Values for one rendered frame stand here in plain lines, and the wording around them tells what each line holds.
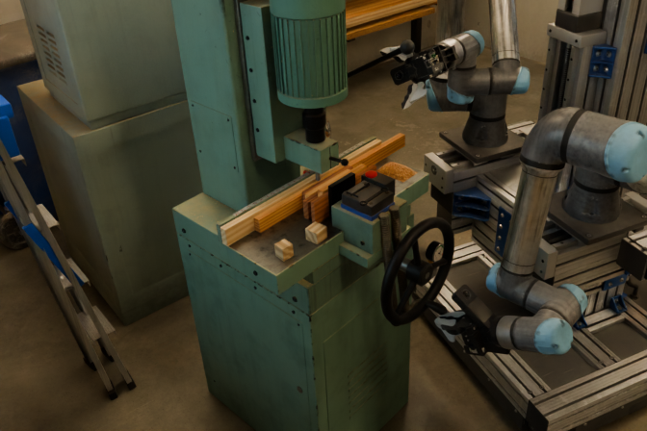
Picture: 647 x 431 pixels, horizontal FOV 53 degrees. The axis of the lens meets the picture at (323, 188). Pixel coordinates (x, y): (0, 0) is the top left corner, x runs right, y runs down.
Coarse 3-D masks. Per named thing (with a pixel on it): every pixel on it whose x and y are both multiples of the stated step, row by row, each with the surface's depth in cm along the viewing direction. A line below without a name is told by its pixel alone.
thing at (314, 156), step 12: (300, 132) 172; (288, 144) 171; (300, 144) 167; (312, 144) 166; (324, 144) 166; (336, 144) 167; (288, 156) 173; (300, 156) 169; (312, 156) 166; (324, 156) 165; (336, 156) 168; (312, 168) 168; (324, 168) 167
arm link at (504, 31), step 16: (496, 0) 182; (512, 0) 182; (496, 16) 181; (512, 16) 180; (496, 32) 180; (512, 32) 179; (496, 48) 179; (512, 48) 178; (496, 64) 178; (512, 64) 176; (496, 80) 176; (512, 80) 175; (528, 80) 175
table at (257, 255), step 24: (408, 192) 179; (288, 216) 168; (240, 240) 160; (264, 240) 160; (288, 240) 160; (336, 240) 161; (240, 264) 157; (264, 264) 152; (288, 264) 151; (312, 264) 157; (360, 264) 159; (288, 288) 153
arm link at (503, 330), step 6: (504, 318) 146; (510, 318) 144; (498, 324) 145; (504, 324) 144; (510, 324) 143; (498, 330) 145; (504, 330) 143; (498, 336) 145; (504, 336) 143; (504, 342) 144; (510, 342) 142; (510, 348) 144
